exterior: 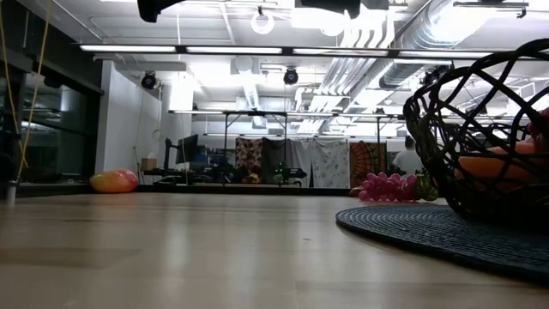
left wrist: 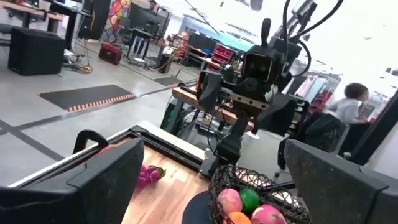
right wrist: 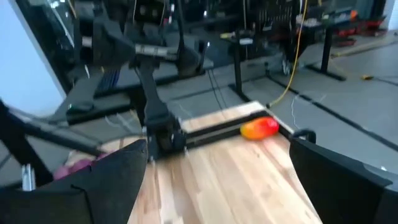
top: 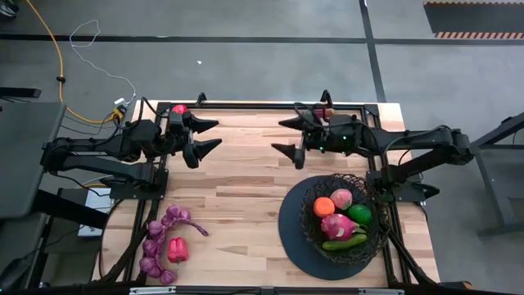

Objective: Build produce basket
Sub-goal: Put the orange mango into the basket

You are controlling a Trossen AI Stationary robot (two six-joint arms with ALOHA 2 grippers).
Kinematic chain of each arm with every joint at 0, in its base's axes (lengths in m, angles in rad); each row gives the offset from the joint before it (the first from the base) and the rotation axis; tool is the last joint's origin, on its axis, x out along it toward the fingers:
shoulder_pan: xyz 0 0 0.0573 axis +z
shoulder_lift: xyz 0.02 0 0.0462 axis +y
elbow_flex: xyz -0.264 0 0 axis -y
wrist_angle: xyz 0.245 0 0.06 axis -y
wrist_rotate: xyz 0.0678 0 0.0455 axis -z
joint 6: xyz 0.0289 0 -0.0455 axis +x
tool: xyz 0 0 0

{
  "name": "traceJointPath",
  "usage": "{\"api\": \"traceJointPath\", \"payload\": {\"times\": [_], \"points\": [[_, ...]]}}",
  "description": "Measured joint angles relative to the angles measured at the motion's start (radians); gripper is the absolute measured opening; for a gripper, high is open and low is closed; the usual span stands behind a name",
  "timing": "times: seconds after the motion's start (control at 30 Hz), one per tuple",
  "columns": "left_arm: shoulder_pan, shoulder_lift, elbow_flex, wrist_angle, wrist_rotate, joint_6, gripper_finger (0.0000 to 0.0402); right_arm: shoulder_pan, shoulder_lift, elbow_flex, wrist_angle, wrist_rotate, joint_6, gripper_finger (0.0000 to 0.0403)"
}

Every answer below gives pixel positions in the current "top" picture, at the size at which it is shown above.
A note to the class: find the hazard-striped floor mat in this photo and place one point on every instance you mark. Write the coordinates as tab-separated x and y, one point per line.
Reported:
471	18

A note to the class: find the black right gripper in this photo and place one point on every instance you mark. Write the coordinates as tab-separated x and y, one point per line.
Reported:
335	137

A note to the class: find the black table frame rails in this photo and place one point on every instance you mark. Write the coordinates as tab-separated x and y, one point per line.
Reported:
262	106

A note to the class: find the green lime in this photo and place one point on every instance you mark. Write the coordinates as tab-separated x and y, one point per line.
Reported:
360	214

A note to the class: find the pink dragon fruit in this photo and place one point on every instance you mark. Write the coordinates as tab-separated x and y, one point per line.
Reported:
336	227

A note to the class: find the green cucumber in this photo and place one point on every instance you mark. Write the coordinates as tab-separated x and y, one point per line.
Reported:
344	244

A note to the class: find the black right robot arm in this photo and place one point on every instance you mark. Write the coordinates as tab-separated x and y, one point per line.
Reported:
430	141

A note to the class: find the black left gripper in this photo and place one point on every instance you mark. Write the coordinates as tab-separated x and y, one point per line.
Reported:
178	139

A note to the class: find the white power adapter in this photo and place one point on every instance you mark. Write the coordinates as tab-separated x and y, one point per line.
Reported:
120	101

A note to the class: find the red bell pepper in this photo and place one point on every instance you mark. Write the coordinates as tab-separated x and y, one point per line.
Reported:
177	250

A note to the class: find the purple garlic braid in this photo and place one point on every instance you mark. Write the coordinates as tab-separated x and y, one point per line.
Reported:
155	227

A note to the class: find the grey desk top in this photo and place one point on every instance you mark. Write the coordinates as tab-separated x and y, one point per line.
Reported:
28	155

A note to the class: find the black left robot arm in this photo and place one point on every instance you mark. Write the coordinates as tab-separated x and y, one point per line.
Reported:
94	164

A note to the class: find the silver metal bracket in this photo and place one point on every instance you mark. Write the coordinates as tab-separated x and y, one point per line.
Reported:
380	291
152	290

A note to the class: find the white box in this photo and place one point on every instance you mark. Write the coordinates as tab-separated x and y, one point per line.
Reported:
98	202

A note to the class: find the dark wicker basket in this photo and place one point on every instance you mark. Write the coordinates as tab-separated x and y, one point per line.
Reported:
315	192

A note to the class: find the black flat bar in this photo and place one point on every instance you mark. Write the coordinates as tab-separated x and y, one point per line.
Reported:
20	92

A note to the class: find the pink round fruit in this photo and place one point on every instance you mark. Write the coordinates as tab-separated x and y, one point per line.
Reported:
341	199

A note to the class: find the red chili pepper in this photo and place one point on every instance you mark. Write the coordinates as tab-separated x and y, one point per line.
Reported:
325	112

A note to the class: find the person's shoe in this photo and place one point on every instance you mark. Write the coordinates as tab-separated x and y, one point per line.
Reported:
6	8

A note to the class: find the dark round woven placemat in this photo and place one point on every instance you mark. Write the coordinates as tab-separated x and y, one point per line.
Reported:
290	229

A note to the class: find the black frame bracket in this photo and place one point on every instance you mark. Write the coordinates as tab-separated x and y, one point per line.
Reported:
326	98
201	99

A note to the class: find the orange fruit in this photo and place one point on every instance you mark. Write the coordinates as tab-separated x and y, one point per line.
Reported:
323	207

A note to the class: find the small red round fruit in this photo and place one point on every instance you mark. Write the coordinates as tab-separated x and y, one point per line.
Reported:
179	109

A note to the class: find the grey metal stand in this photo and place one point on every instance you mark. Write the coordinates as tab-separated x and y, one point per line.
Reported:
491	196

